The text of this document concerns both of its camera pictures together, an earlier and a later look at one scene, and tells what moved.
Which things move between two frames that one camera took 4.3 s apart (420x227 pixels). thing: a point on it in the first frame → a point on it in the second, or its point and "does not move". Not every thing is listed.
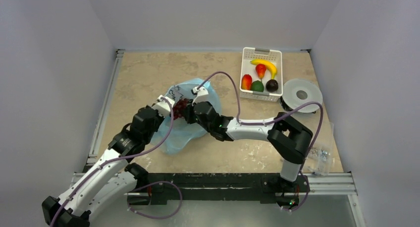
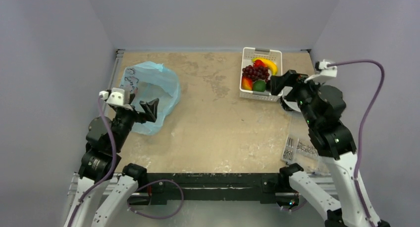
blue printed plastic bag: [174, 133] → [153, 80]
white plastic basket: [274, 57] does not move
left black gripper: [160, 118] → [149, 107]
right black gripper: [190, 112] → [293, 88]
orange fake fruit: [246, 81] does not move
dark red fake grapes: [179, 109] → [256, 73]
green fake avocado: [257, 85] does not move
